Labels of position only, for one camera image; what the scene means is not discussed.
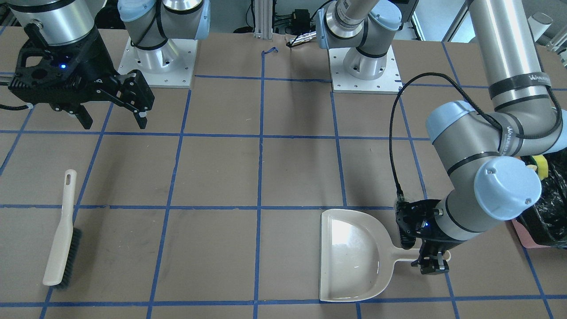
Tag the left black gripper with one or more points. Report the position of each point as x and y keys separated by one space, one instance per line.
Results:
x=436 y=233

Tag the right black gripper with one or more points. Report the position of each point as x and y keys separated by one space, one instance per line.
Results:
x=94 y=62

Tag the beige plastic dustpan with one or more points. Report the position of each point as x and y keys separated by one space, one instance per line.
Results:
x=357 y=256

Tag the yellow green sponge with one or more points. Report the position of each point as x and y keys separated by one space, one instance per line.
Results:
x=538 y=164

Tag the beige hand brush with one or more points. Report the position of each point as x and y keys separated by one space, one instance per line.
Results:
x=64 y=246

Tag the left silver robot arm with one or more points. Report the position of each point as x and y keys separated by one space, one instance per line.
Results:
x=481 y=151

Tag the black lined trash bin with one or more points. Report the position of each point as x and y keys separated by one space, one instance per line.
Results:
x=544 y=223

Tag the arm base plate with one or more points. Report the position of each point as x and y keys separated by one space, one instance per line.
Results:
x=352 y=72
x=170 y=66

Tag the aluminium frame post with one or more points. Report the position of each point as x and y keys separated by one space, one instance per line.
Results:
x=263 y=19

